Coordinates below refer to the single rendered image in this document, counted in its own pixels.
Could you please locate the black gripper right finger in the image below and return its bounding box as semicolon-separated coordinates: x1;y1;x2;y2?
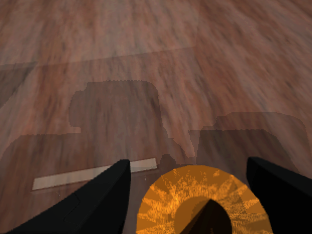
246;156;312;234

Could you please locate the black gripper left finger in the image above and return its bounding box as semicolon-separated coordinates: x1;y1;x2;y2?
4;159;131;234

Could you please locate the orange cylindrical knob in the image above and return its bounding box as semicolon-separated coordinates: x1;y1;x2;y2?
136;165;273;234

